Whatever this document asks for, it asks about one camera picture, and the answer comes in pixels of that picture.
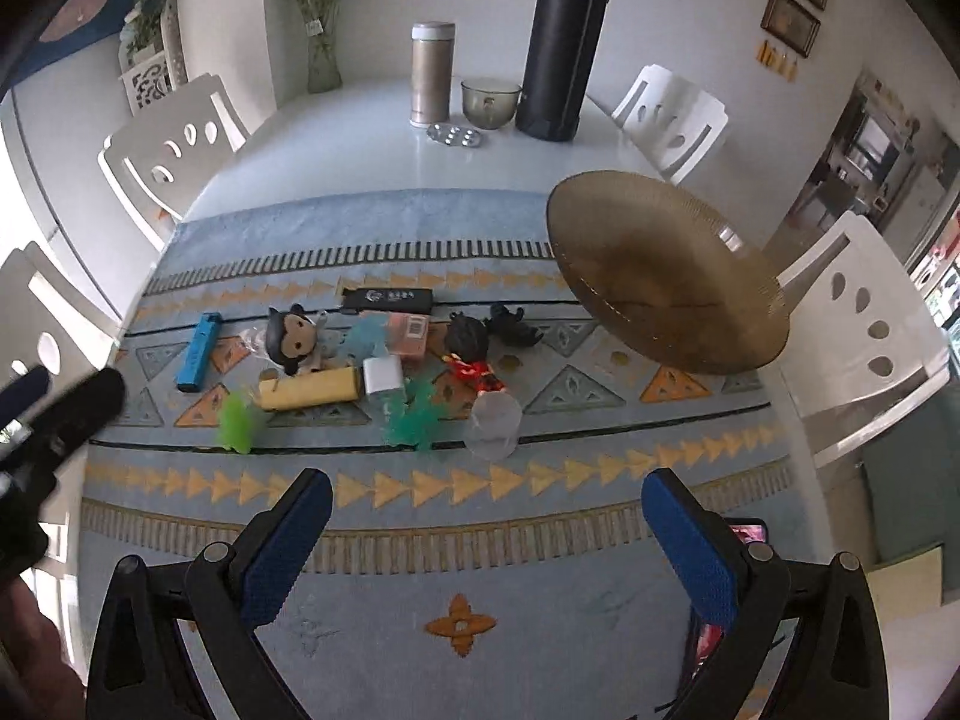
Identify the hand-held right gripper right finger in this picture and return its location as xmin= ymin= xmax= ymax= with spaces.
xmin=641 ymin=467 xmax=890 ymax=720

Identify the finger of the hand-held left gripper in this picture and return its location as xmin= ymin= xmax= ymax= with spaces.
xmin=22 ymin=367 xmax=127 ymax=466
xmin=0 ymin=369 xmax=52 ymax=436

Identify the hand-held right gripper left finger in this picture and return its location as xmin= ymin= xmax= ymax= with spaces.
xmin=86 ymin=467 xmax=333 ymax=720

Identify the blue plastic stick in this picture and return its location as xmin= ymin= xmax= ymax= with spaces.
xmin=175 ymin=313 xmax=224 ymax=392

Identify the translucent green toy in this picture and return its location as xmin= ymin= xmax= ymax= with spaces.
xmin=216 ymin=392 xmax=267 ymax=457

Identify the yellow bar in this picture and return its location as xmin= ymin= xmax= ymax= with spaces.
xmin=259 ymin=369 xmax=361 ymax=412

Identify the translucent teal toy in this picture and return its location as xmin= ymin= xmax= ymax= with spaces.
xmin=382 ymin=382 xmax=447 ymax=455

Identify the white charger cube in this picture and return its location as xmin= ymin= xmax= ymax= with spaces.
xmin=362 ymin=356 xmax=406 ymax=396

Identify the monkey figurine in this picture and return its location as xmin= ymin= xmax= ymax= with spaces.
xmin=266 ymin=305 xmax=338 ymax=377

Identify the translucent blue toy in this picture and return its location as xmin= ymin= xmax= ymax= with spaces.
xmin=341 ymin=317 xmax=391 ymax=361

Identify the clear plastic cup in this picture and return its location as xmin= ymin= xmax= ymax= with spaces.
xmin=463 ymin=392 xmax=524 ymax=462

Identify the pink box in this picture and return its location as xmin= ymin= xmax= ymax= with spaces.
xmin=386 ymin=315 xmax=432 ymax=357

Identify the black box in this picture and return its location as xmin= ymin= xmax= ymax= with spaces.
xmin=341 ymin=287 xmax=434 ymax=316

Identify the red and black figure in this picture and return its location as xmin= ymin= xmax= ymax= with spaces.
xmin=442 ymin=313 xmax=507 ymax=397

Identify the brown glass plate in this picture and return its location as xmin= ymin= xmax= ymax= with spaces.
xmin=546 ymin=172 xmax=792 ymax=376

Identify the black toy animal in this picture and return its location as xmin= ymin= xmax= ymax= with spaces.
xmin=484 ymin=304 xmax=545 ymax=347

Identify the black smartphone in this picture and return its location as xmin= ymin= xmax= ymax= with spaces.
xmin=686 ymin=517 xmax=770 ymax=683

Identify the white dining chair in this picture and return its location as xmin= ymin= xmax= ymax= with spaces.
xmin=611 ymin=64 xmax=730 ymax=185
xmin=0 ymin=240 xmax=125 ymax=391
xmin=772 ymin=210 xmax=952 ymax=470
xmin=97 ymin=73 xmax=250 ymax=252

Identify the blue patterned table mat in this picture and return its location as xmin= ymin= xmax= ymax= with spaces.
xmin=79 ymin=191 xmax=796 ymax=720

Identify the white carved shelf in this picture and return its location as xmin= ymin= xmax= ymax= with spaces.
xmin=118 ymin=11 xmax=188 ymax=115

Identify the blue and white flower bunch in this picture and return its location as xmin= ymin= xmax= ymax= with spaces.
xmin=120 ymin=0 xmax=170 ymax=61

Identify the white refrigerator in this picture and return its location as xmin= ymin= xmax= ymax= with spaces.
xmin=885 ymin=165 xmax=953 ymax=241

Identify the glass vase with flowers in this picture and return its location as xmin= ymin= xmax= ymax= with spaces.
xmin=266 ymin=0 xmax=380 ymax=95

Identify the silver pill blister pack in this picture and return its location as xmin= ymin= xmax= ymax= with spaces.
xmin=426 ymin=123 xmax=485 ymax=148

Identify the silver thermos flask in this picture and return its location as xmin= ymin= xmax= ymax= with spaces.
xmin=409 ymin=21 xmax=457 ymax=128

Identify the grey glass bowl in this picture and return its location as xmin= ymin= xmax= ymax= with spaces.
xmin=460 ymin=79 xmax=523 ymax=131

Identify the large black thermos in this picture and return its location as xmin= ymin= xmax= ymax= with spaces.
xmin=514 ymin=0 xmax=612 ymax=142

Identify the blue and pink wall cloth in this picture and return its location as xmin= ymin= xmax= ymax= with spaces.
xmin=11 ymin=0 xmax=177 ymax=87

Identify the yellow tassel wall hanging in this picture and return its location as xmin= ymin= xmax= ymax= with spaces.
xmin=756 ymin=40 xmax=800 ymax=80

